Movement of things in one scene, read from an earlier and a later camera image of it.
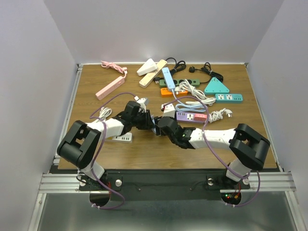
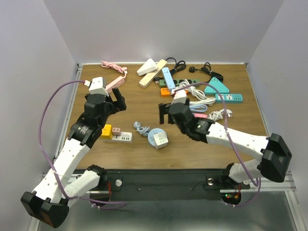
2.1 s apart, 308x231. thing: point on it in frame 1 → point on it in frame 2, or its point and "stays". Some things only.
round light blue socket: [152, 119] → [158, 138]
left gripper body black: [141, 121] → [109, 108]
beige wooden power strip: [148, 78] stays
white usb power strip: [125, 138] stays
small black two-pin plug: [156, 79] stays
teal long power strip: [227, 98] stays
